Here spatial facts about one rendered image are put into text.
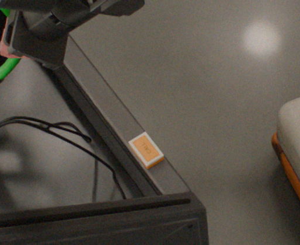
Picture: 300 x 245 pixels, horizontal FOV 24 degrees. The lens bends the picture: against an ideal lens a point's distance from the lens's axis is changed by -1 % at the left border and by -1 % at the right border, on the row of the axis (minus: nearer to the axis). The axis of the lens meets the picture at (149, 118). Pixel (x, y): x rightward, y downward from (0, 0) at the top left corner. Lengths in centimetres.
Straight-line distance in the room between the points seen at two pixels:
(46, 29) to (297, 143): 118
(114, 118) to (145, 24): 138
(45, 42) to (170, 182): 33
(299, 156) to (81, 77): 86
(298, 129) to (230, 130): 37
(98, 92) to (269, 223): 102
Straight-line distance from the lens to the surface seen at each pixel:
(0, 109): 129
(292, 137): 187
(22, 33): 78
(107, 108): 109
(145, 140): 104
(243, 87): 226
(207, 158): 212
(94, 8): 68
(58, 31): 76
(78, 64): 115
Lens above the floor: 184
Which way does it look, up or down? 56 degrees down
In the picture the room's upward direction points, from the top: 11 degrees counter-clockwise
